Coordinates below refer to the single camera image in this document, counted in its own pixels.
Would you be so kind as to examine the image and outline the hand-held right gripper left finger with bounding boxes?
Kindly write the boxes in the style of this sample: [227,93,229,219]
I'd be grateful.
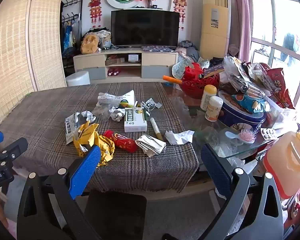
[16,145,102,240]

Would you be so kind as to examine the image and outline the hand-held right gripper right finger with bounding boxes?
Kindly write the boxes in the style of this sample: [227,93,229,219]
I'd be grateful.
[197,144,285,240]

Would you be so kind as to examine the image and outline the yellow wrapper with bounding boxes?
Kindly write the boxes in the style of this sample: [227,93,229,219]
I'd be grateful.
[72,121,115,167]

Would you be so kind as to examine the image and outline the red snack packet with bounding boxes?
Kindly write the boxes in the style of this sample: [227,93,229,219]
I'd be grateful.
[103,130,138,153]

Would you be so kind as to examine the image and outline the white and silver packet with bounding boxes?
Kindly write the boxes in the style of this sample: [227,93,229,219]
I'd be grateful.
[65,111,97,144]

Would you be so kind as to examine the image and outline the white tissue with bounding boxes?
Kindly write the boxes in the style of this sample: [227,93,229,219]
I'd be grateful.
[165,130,195,145]

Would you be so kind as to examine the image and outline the white paper wrapper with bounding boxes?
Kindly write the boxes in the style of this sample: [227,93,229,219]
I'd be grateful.
[135,134,167,157]

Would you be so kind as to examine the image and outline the cream tube with brown tip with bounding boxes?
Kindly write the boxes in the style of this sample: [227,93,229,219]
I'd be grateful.
[150,117,163,141]

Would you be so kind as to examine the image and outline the pink hairbrush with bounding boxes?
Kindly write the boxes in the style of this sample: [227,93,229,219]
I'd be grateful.
[225,127,255,144]

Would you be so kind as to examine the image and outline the grey plaid tablecloth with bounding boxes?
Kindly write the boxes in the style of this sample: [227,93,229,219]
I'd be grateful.
[0,82,200,193]

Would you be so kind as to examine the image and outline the blue round tin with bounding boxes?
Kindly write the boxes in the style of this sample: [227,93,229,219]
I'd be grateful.
[217,90,267,130]

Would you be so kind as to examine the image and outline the white bottle with orange label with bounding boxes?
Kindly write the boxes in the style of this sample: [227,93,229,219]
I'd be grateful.
[205,96,224,122]

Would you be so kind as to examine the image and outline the grey fluffy rug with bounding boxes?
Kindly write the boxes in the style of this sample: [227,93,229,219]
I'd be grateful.
[4,175,220,240]

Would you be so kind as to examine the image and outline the blister pill pack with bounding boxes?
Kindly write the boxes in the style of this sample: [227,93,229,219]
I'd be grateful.
[261,127,278,140]

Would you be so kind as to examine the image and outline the green and white medicine box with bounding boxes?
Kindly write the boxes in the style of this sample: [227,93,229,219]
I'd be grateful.
[124,107,147,132]

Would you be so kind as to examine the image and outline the orange plastic jug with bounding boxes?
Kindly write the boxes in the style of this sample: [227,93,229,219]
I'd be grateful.
[263,131,300,199]

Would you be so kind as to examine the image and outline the white bottle with yellow lid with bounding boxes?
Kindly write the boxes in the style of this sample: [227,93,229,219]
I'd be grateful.
[200,84,217,111]

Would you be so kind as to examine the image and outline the white toothpaste box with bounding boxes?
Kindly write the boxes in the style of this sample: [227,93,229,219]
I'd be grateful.
[97,90,136,108]

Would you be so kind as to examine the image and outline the blue snack bag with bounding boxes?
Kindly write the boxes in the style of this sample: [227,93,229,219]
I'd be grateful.
[231,94,272,113]

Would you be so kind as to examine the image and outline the small crumpled printed wrapper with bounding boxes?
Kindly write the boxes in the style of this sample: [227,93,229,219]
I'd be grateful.
[134,99,163,115]

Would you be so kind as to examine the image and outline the white round stool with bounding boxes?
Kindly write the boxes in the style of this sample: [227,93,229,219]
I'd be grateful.
[66,70,91,87]

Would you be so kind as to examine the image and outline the pile of clear plastic bags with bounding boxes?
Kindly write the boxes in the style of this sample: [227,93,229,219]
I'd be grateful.
[220,56,278,98]

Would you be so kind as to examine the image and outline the bamboo folding screen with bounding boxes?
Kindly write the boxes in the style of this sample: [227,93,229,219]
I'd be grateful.
[0,0,67,130]

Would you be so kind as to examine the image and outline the red snack bag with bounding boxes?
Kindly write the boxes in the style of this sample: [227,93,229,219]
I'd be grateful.
[265,67,295,109]

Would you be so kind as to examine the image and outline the silver patterned bag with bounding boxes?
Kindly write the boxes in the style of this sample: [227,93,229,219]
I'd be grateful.
[172,60,190,80]

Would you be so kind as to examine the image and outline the brown cardboard box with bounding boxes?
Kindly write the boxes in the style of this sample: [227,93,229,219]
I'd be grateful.
[105,57,125,67]

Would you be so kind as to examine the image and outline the pile of clothes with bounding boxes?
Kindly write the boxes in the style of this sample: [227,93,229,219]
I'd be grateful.
[177,40,200,63]

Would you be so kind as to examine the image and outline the cream television stand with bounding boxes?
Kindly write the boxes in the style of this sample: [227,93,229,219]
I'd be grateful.
[73,47,179,84]

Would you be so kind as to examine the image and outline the yellow plush toy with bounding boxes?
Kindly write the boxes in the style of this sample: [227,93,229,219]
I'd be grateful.
[80,34,100,55]

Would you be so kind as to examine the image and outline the dark patterned flat box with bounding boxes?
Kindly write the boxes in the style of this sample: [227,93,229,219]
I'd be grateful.
[141,45,177,53]

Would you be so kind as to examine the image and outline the black coat rack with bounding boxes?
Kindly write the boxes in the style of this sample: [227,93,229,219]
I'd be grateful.
[61,0,84,55]

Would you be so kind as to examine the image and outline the cream standing air conditioner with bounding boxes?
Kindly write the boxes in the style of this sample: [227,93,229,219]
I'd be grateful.
[199,0,232,60]

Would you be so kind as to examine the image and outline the black television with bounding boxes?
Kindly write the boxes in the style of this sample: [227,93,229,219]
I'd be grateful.
[111,9,180,48]

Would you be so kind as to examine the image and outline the window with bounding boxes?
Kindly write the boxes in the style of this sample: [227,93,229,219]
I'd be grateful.
[247,0,300,110]

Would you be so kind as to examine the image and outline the pink curtain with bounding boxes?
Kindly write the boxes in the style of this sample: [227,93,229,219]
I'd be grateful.
[231,0,252,63]

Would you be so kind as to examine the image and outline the red hanging decoration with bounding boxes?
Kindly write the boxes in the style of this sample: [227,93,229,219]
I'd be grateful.
[88,0,103,28]
[172,0,188,30]

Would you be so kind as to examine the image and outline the orange handled tool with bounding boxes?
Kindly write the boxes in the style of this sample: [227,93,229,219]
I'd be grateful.
[163,75,183,84]

